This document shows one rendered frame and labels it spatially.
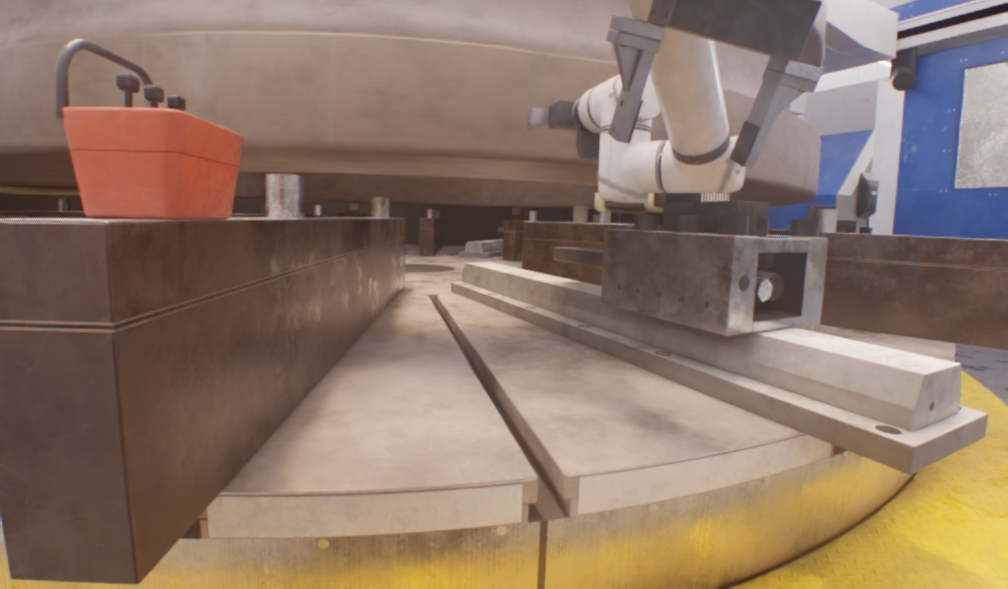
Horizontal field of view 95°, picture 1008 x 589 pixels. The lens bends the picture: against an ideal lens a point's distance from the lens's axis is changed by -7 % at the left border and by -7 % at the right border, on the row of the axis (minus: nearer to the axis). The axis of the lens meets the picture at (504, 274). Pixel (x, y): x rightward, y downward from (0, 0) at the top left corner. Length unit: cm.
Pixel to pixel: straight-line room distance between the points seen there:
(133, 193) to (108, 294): 16
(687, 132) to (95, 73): 134
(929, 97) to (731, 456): 492
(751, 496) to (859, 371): 31
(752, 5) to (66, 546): 83
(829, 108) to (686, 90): 660
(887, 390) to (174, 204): 113
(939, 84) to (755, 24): 518
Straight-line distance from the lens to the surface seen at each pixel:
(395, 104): 123
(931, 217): 550
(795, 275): 137
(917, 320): 232
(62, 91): 74
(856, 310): 232
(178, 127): 68
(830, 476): 132
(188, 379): 71
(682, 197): 139
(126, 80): 74
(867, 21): 525
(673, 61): 68
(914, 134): 564
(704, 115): 74
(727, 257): 114
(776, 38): 51
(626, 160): 86
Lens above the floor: 70
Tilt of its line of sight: 6 degrees down
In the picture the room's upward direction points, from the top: 2 degrees clockwise
